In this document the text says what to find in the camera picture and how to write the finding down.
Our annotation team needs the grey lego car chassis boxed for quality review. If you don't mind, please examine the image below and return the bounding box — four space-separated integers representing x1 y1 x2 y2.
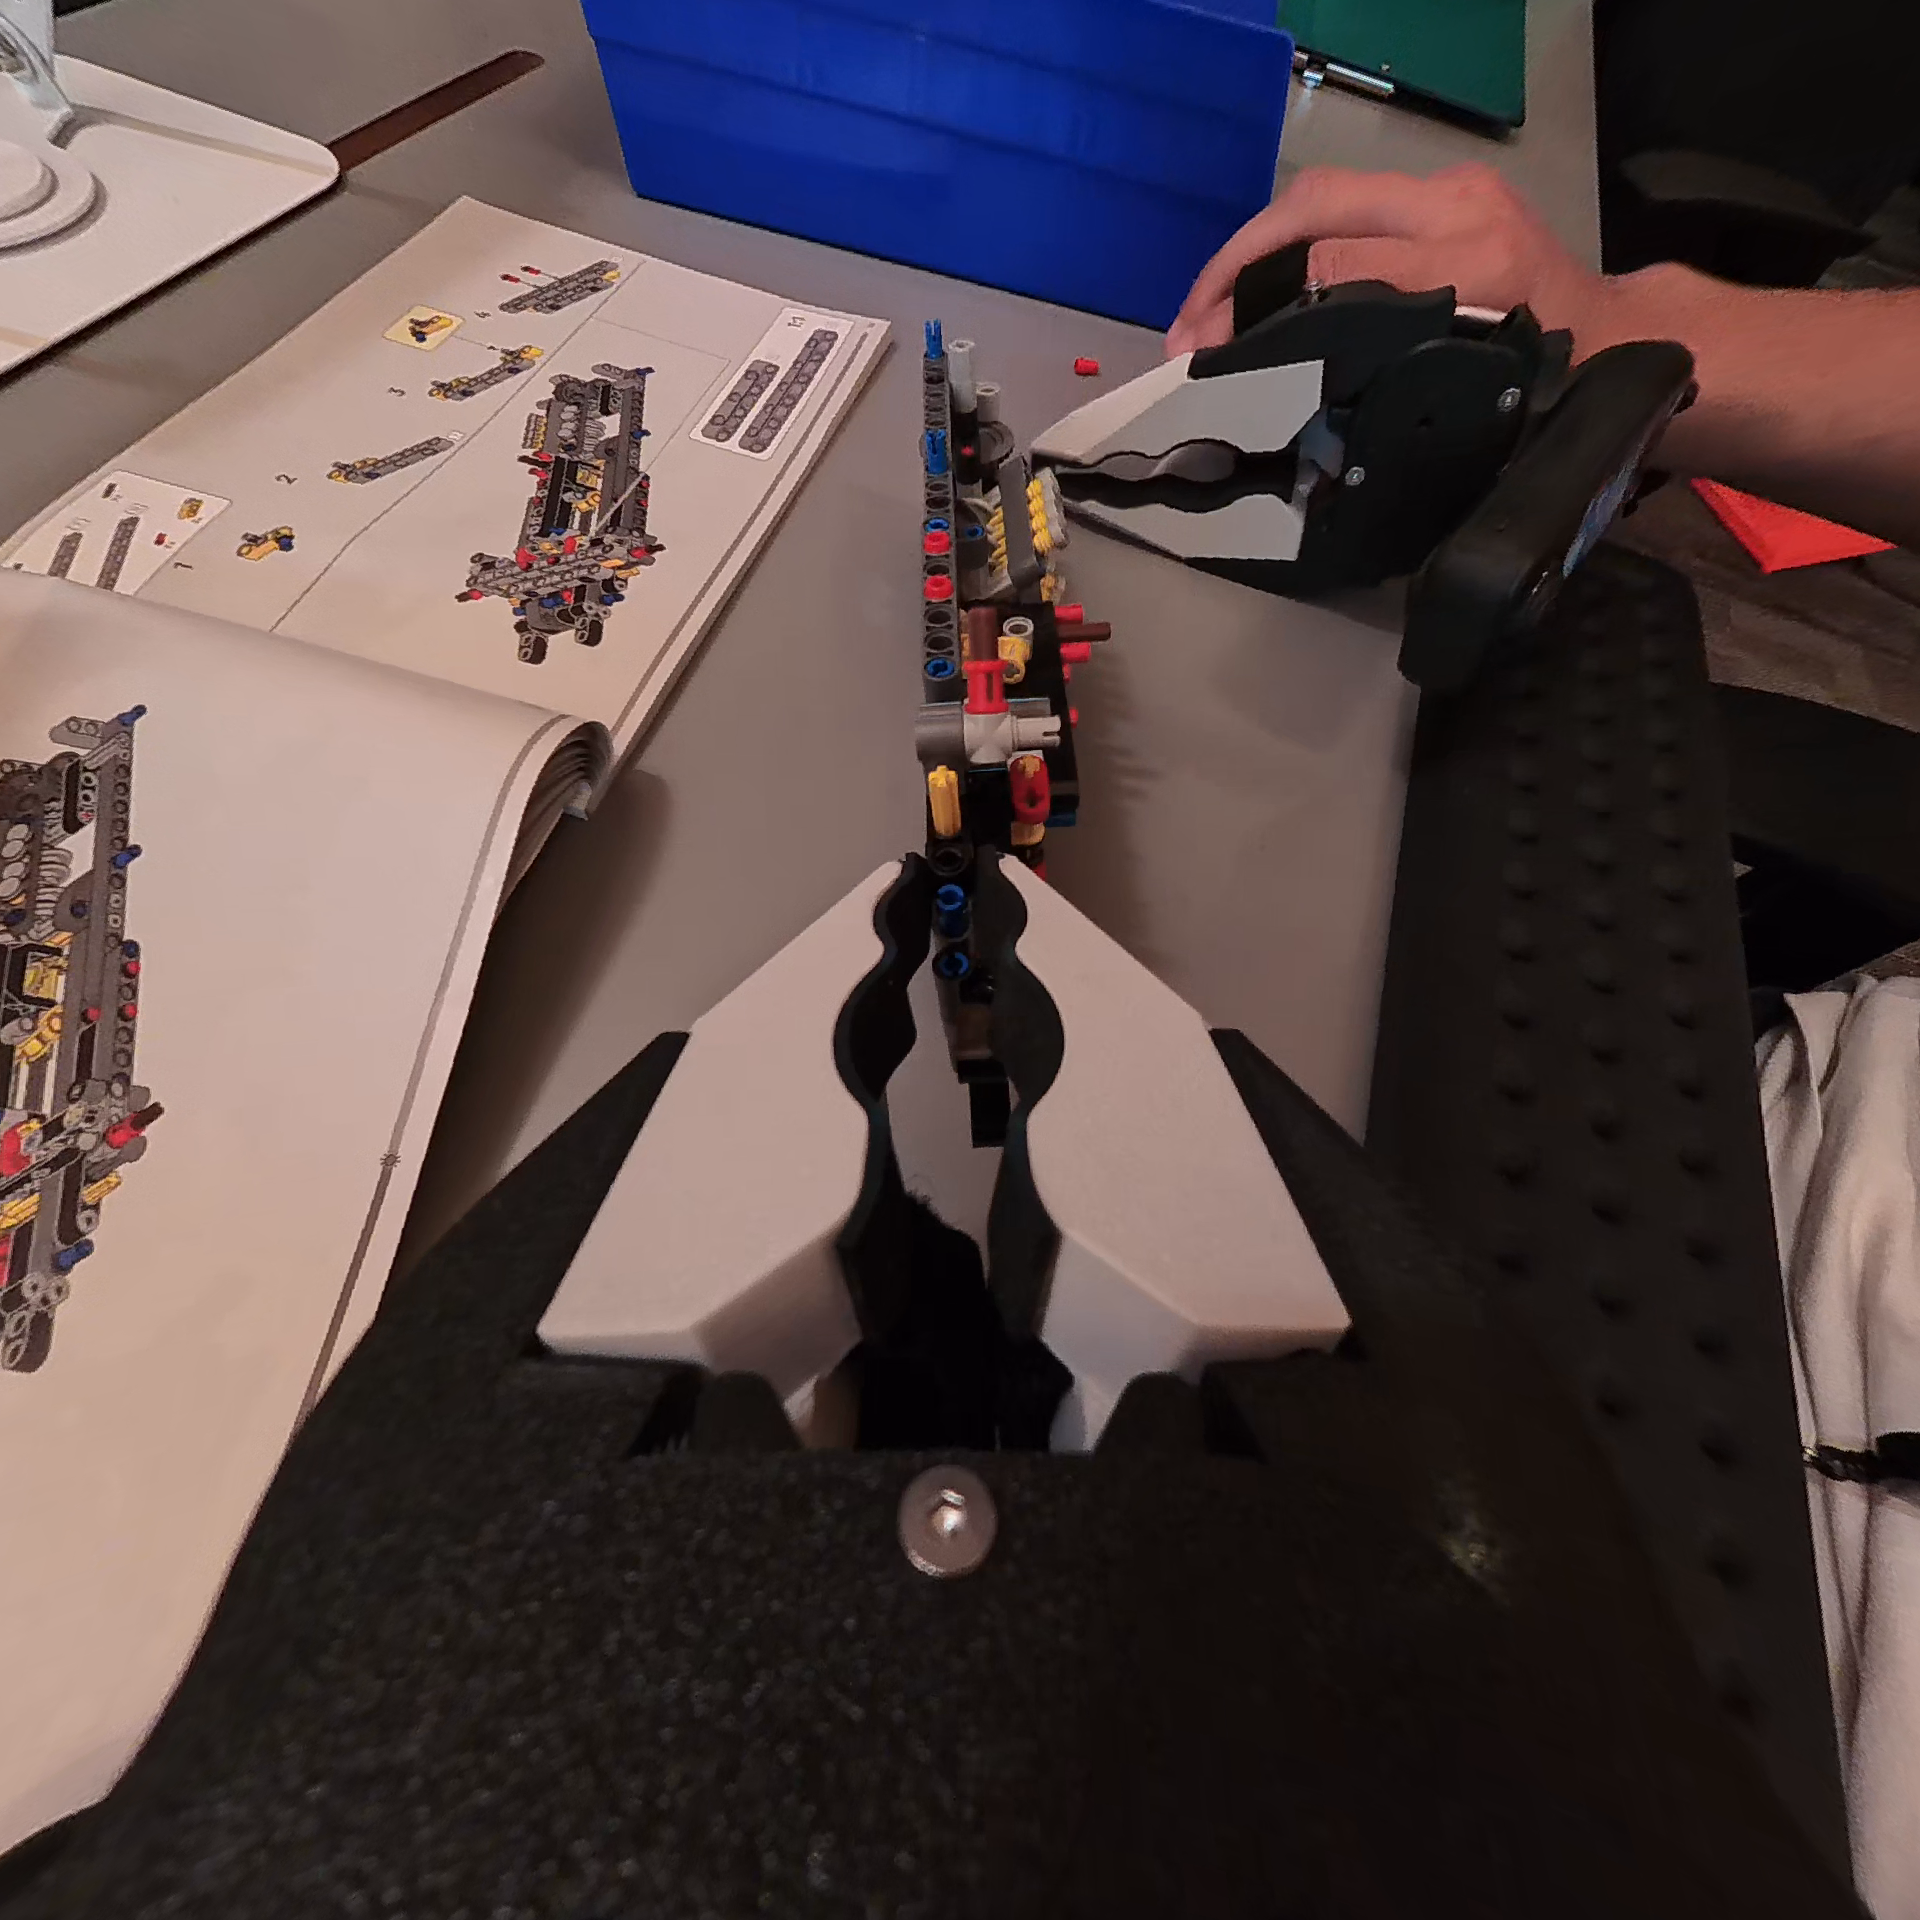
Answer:
907 318 1116 1150

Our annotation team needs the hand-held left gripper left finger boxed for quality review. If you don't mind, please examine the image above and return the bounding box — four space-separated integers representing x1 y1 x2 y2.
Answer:
536 858 911 1454

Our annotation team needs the lego instruction booklet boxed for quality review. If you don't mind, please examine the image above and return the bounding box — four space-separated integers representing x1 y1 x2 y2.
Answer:
0 194 893 1850

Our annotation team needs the black mesh office chair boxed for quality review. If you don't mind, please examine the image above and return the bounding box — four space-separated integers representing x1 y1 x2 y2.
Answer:
1591 0 1920 289

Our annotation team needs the green tote with handle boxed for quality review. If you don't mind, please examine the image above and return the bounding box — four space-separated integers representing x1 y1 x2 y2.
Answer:
1276 0 1529 137

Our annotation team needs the orange traffic cone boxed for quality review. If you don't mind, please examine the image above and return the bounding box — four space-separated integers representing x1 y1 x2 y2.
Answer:
1692 478 1899 577

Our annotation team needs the blue plastic bin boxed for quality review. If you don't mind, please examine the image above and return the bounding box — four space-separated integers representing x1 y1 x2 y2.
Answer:
584 0 1297 332

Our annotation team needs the person's right hand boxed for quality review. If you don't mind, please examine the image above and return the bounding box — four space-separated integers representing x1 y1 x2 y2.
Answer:
1164 161 1605 357

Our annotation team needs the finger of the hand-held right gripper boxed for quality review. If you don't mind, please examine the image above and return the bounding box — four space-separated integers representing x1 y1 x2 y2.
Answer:
1053 455 1325 566
1029 354 1332 485

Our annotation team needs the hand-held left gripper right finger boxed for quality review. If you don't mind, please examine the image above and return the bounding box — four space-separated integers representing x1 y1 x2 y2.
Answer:
983 853 1353 1454

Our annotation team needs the black perforated mat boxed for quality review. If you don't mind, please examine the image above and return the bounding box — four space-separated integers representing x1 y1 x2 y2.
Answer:
1371 547 1849 1920

